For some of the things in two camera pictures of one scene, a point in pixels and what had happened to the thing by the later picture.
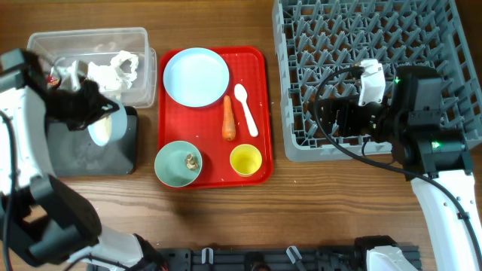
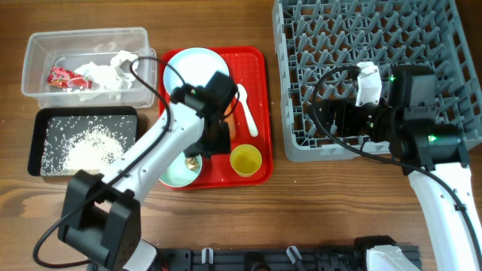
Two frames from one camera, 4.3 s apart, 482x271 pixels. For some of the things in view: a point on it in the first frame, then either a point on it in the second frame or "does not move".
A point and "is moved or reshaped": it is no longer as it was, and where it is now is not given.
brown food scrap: x=191 y=162 does not move
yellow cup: x=245 y=159 does not move
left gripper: x=97 y=105 to x=224 y=144
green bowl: x=170 y=164 does not move
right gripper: x=343 y=117 does not move
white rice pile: x=101 y=130 is moved or reshaped
